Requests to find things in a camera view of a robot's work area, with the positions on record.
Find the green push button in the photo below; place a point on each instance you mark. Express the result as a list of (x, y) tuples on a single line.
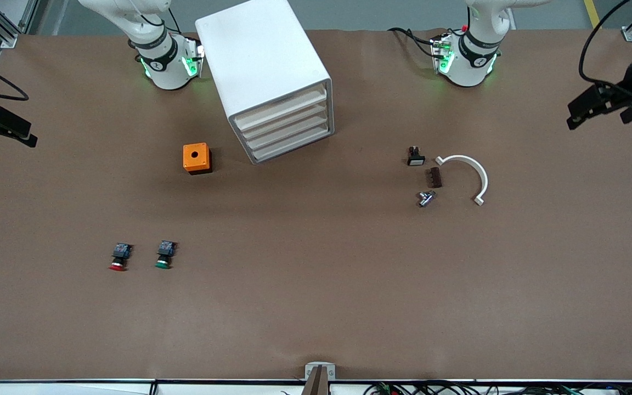
[(165, 254)]

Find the white drawer cabinet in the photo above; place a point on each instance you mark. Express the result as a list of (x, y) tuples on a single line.
[(261, 55)]

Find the grey metal bracket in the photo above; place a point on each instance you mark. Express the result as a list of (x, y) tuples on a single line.
[(310, 370)]

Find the white rectangular push button switch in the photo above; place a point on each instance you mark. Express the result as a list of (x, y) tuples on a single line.
[(416, 158)]

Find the red push button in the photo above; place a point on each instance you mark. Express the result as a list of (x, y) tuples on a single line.
[(120, 257)]

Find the white plastic drawer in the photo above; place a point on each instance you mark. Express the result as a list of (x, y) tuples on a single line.
[(287, 133), (280, 108), (283, 122), (291, 144)]

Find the brown cylindrical capacitor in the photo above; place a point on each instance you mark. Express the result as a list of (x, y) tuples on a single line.
[(433, 178)]

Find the chrome valve fitting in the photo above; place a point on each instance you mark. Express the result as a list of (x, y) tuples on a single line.
[(427, 198)]

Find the orange box with hole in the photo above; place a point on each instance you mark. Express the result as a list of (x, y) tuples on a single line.
[(196, 157)]

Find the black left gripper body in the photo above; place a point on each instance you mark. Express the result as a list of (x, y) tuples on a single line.
[(630, 89)]

